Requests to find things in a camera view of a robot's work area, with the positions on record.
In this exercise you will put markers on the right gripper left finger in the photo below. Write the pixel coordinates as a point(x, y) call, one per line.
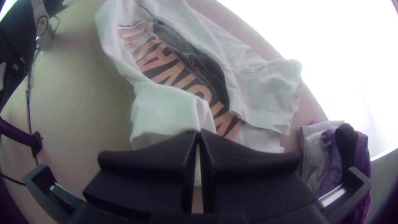
point(146, 180)

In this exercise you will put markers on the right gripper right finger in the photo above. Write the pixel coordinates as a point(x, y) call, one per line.
point(252, 180)

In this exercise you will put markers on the white t-shirt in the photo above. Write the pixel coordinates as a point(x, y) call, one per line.
point(264, 87)

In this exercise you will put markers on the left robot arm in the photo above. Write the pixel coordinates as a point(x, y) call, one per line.
point(42, 21)

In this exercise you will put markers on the pile of folded clothes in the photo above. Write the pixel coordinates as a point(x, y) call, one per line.
point(329, 146)

